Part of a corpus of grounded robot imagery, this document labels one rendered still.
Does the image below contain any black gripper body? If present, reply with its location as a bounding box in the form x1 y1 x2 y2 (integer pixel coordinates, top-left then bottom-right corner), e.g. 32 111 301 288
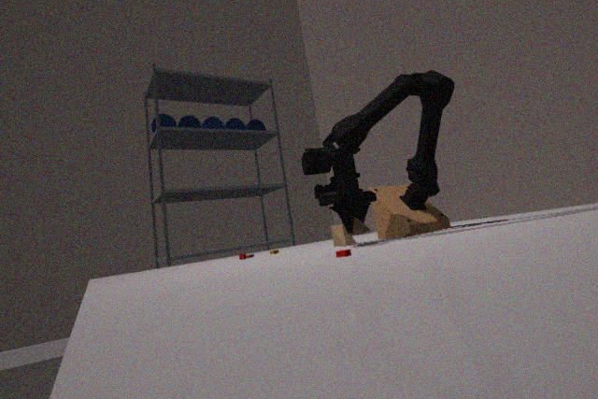
319 168 377 207

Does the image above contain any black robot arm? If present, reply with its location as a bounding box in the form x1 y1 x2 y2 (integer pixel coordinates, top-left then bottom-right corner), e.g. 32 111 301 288
302 70 454 210

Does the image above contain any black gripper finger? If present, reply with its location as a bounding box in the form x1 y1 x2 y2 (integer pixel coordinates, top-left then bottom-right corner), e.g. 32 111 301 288
329 203 355 234
354 203 371 224

